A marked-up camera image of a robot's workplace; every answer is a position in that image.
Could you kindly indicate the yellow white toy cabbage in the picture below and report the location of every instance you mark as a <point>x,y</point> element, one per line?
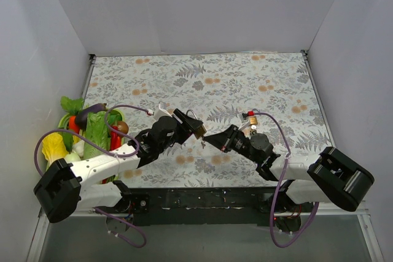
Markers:
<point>53,147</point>

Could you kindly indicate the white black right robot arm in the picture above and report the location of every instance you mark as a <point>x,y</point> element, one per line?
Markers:
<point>330,176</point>

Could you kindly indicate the purple toy eggplant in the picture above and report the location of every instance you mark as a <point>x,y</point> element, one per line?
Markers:
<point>81,117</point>

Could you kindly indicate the brown toy mushroom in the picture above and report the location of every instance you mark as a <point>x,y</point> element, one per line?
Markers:
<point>122,127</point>

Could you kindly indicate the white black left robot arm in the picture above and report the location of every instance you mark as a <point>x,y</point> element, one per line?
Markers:
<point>67,187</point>

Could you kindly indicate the green plastic vegetable tray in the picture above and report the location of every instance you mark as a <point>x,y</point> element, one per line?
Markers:
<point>73,143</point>

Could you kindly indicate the white toy radish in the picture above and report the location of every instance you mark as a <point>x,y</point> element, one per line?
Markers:
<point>72,157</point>

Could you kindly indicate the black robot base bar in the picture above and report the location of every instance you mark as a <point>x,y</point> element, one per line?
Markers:
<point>196,206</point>

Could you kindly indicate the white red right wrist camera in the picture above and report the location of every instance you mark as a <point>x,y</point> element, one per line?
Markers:
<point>244,119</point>

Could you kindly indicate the small brass padlock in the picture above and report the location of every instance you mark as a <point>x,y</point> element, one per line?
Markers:
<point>253,122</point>

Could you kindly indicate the floral patterned table mat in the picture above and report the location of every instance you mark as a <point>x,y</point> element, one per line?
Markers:
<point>218,88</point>

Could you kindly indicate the orange toy carrot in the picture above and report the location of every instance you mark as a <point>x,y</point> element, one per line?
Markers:
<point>72,125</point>

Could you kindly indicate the green toy lettuce leaf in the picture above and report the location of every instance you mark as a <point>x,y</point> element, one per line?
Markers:
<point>97,133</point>

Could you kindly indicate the long shackle brass padlock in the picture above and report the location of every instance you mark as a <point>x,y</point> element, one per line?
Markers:
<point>198,127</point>

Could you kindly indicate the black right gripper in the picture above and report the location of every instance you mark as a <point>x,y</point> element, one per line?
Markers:
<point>227,140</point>

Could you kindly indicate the red toy chili pepper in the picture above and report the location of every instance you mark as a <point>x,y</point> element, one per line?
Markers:
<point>116,141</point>

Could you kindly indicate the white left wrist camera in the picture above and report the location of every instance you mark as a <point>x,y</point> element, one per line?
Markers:
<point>160,111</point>

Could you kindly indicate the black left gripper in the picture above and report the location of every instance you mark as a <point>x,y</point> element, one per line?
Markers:
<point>181,125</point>

